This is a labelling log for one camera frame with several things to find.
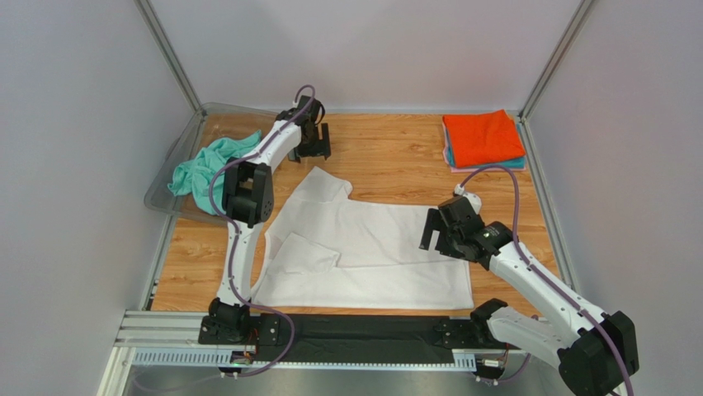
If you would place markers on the white t shirt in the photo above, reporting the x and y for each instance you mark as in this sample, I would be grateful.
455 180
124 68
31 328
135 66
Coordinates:
325 250

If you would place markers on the folded teal t shirt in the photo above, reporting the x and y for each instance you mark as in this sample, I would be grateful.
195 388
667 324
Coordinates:
518 164

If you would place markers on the aluminium frame rail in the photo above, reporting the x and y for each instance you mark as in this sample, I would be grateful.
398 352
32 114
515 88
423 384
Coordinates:
158 353

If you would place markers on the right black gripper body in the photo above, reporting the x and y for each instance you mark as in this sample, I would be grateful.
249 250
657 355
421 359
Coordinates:
439 229

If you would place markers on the aluminium corner post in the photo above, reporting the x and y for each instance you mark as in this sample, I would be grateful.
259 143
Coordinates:
576 23
155 26

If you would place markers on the right aluminium corner post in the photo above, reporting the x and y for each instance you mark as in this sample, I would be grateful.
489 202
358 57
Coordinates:
576 23

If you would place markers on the mint green t shirt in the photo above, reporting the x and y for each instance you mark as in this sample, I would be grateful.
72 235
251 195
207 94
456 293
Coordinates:
193 177

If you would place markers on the folded orange t shirt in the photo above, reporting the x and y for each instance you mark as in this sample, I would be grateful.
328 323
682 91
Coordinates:
483 138

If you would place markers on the left aluminium corner post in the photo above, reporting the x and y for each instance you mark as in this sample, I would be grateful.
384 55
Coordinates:
155 26

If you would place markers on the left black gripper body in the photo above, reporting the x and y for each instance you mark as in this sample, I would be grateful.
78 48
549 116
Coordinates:
308 147

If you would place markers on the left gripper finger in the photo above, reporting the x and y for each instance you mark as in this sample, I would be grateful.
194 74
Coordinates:
325 141
294 155

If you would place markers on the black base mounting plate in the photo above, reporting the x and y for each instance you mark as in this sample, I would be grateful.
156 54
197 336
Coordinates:
352 339

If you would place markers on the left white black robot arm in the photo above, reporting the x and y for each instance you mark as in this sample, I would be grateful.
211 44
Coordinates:
246 204

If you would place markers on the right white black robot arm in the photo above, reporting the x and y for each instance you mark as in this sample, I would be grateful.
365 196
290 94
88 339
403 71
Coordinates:
594 352

